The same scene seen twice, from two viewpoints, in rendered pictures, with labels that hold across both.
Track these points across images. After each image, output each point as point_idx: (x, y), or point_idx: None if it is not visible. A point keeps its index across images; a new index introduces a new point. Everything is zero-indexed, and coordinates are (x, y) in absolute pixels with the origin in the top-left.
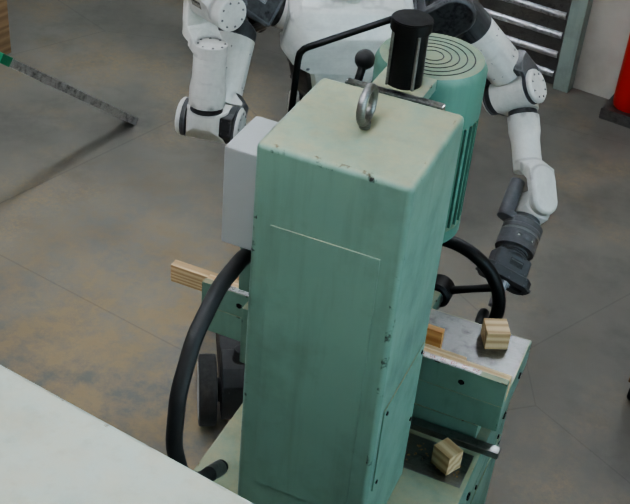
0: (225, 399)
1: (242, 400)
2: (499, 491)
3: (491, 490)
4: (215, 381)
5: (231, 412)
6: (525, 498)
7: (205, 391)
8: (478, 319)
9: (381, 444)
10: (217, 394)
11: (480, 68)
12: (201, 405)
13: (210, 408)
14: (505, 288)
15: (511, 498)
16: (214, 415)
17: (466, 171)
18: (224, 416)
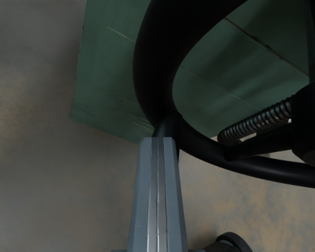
0: (228, 245)
1: (219, 249)
2: (19, 246)
3: (27, 245)
4: (243, 251)
5: (217, 244)
6: None
7: (242, 242)
8: (178, 124)
9: None
10: (235, 244)
11: None
12: (237, 234)
13: (231, 235)
14: (137, 215)
15: (9, 241)
16: (225, 235)
17: None
18: (218, 241)
